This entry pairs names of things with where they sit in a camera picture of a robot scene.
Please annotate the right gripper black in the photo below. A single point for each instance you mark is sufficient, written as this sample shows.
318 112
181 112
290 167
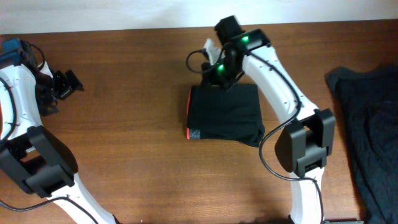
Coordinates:
211 79

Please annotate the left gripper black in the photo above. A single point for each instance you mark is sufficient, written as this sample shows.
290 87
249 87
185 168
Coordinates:
65 88

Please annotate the black leggings red waistband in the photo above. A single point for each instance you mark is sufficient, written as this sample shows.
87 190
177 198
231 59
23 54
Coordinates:
233 115

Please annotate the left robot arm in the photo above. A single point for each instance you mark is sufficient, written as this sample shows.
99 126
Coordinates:
31 156

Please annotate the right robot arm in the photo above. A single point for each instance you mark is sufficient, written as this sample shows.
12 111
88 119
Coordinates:
297 149

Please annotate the dark clothes pile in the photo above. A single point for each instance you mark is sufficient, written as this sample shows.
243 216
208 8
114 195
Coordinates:
369 106

